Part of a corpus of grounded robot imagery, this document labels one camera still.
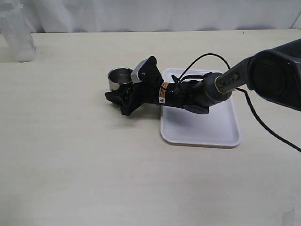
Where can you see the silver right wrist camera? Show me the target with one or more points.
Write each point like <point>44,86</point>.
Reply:
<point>134,74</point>

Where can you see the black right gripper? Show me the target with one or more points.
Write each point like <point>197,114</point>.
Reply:
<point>144,92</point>

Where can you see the stainless steel cup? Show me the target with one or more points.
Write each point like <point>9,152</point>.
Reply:
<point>119,78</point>

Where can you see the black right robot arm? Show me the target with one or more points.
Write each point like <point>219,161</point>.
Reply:
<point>274,74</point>

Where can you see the white backdrop curtain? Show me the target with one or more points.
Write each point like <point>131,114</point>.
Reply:
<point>54,16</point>

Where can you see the clear plastic measuring cup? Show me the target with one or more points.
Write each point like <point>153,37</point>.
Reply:
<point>15,30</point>

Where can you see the white rectangular plastic tray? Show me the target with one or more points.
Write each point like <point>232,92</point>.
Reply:
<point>219,128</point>

